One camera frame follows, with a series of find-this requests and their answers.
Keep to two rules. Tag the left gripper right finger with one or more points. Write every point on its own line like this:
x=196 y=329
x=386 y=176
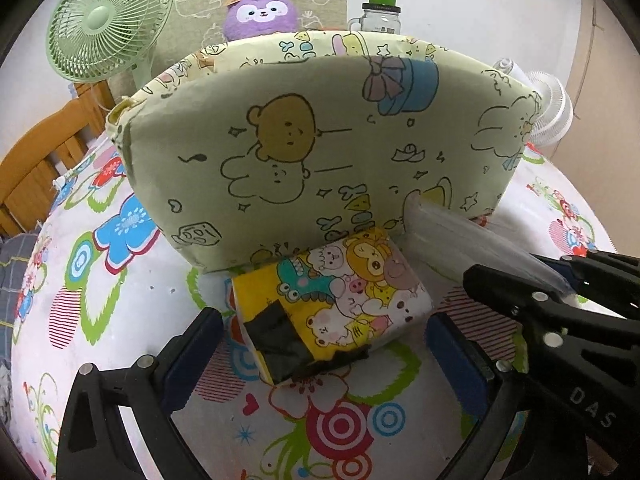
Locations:
x=490 y=395

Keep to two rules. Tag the yellow cartoon tissue pack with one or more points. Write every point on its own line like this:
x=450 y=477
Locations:
x=326 y=308

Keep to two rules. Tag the glass mug jar green lid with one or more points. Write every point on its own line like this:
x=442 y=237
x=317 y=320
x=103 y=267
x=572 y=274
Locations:
x=377 y=16

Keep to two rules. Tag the grey plaid pillow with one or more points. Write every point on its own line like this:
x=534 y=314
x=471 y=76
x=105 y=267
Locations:
x=15 y=253

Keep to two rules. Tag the floral tablecloth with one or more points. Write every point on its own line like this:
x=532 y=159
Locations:
x=103 y=287

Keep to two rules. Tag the white floor fan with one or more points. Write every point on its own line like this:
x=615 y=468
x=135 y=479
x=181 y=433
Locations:
x=556 y=108

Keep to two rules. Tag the yellow cartoon fabric box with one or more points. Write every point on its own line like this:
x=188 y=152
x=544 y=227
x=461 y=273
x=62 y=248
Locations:
x=261 y=147

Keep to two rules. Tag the beige door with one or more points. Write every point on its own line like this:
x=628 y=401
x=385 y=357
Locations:
x=600 y=154

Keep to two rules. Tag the green desk fan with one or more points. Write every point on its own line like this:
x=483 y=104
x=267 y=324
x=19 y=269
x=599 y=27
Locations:
x=93 y=40

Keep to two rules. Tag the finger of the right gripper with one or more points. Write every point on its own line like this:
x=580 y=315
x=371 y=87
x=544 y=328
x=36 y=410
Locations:
x=526 y=302
x=609 y=279

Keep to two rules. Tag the clear plastic bag bundle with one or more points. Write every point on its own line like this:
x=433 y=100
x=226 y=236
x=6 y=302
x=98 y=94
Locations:
x=437 y=239

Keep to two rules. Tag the purple plush toy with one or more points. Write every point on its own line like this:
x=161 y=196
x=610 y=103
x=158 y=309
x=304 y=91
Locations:
x=252 y=18

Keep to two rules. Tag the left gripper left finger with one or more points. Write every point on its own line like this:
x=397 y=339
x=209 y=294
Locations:
x=94 y=443

